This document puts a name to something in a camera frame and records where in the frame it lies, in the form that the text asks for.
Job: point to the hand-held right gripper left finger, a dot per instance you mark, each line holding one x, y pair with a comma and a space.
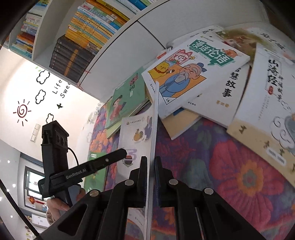
143, 184

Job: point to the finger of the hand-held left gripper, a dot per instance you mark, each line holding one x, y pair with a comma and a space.
103, 161

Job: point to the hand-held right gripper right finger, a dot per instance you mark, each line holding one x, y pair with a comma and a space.
157, 182

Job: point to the thin white animal picture book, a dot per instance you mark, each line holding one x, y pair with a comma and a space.
138, 129

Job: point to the beige illustrated book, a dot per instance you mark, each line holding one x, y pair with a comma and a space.
182, 125

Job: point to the green book with child figure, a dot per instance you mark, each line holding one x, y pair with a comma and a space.
124, 97

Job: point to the white book with black characters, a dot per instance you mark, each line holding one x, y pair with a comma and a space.
221, 99

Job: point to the white cartoon old man book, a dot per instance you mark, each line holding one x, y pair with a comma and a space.
184, 76

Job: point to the row of black books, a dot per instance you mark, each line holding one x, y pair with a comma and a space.
69, 57

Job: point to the row of mixed colourful books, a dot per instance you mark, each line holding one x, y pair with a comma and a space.
25, 39

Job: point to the row of yellow books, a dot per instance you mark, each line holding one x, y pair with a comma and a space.
92, 25

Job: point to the row of white blue books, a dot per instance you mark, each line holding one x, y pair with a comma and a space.
138, 3

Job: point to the person's left hand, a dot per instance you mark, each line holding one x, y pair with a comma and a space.
55, 206

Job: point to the light green book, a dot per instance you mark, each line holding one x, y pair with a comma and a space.
98, 179

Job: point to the window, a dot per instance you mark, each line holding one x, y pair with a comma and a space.
31, 182

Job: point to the floral blanket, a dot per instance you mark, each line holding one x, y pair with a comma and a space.
230, 173

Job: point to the white bookshelf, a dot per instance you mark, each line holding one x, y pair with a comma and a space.
129, 50

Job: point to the cream book with cloud drawing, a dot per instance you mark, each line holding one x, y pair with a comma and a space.
265, 103

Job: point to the white softcover book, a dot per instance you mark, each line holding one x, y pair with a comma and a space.
198, 34

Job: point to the white book with landscape picture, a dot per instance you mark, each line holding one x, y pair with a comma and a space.
244, 40

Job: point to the white wall switch panel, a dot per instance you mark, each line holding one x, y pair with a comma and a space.
35, 133

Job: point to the black cloud wall decal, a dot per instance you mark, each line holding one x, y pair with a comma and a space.
43, 77
49, 118
41, 96

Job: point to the black star wall decal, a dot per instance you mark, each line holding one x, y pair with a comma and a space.
60, 105

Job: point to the red sun wall decal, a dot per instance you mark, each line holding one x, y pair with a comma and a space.
22, 110

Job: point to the black lettering wall decal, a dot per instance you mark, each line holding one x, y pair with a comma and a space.
61, 94

